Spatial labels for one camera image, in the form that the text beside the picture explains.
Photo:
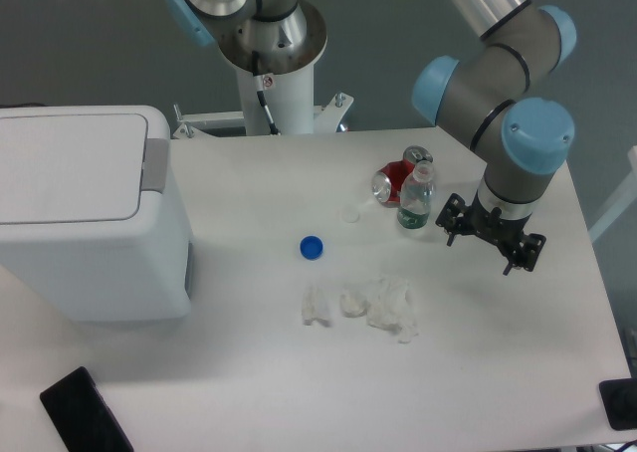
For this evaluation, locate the black device table corner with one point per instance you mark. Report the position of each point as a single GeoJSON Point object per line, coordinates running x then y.
{"type": "Point", "coordinates": [619, 401]}

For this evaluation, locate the crushed red soda can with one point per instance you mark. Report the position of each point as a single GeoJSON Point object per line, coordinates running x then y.
{"type": "Point", "coordinates": [386, 182]}

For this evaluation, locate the small crumpled tissue left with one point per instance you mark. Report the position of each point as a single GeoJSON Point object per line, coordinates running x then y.
{"type": "Point", "coordinates": [315, 307]}

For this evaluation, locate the small crumpled tissue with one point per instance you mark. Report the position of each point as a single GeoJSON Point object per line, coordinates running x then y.
{"type": "Point", "coordinates": [353, 304]}
{"type": "Point", "coordinates": [315, 307]}

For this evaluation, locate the white plastic trash can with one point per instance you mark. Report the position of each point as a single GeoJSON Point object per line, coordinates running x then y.
{"type": "Point", "coordinates": [91, 215]}

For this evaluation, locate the large crumpled tissue right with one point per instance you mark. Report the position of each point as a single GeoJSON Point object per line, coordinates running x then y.
{"type": "Point", "coordinates": [389, 308]}

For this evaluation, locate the black smartphone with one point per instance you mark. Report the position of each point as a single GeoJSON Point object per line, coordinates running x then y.
{"type": "Point", "coordinates": [80, 414]}

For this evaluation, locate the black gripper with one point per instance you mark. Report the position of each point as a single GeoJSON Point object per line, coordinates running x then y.
{"type": "Point", "coordinates": [459, 219]}

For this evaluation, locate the white frame right edge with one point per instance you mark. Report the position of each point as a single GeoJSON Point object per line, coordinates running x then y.
{"type": "Point", "coordinates": [617, 202]}

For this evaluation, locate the small crumpled tissue middle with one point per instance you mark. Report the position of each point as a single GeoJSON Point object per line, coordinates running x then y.
{"type": "Point", "coordinates": [353, 304]}

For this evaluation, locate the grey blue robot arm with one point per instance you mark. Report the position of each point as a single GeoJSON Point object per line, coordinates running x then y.
{"type": "Point", "coordinates": [273, 46]}

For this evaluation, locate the blue bottle cap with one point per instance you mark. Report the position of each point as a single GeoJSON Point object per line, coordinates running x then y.
{"type": "Point", "coordinates": [311, 247]}

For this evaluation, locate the clear green label bottle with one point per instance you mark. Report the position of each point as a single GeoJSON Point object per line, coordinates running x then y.
{"type": "Point", "coordinates": [416, 196]}

